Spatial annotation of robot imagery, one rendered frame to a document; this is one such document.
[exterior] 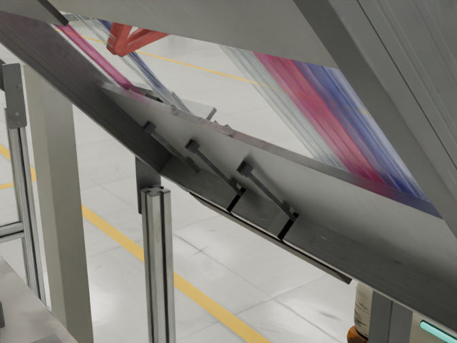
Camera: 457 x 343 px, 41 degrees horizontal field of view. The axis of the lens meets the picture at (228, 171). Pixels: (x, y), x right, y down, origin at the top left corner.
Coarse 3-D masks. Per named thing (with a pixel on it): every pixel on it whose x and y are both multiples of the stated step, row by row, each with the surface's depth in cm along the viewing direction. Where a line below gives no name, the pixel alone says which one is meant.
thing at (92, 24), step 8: (80, 16) 66; (88, 24) 67; (96, 24) 68; (96, 32) 68; (104, 32) 68; (104, 40) 69; (112, 40) 69; (112, 48) 70; (128, 56) 71; (128, 64) 72; (136, 64) 72; (136, 72) 73; (144, 72) 73; (144, 80) 74; (152, 80) 74; (152, 88) 75; (160, 88) 75; (160, 96) 76; (168, 96) 76; (168, 104) 78; (176, 104) 77
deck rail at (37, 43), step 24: (0, 24) 81; (24, 24) 83; (48, 24) 84; (24, 48) 83; (48, 48) 85; (72, 48) 88; (48, 72) 86; (72, 72) 88; (96, 72) 91; (72, 96) 90; (96, 96) 92; (96, 120) 93; (120, 120) 96; (144, 144) 99
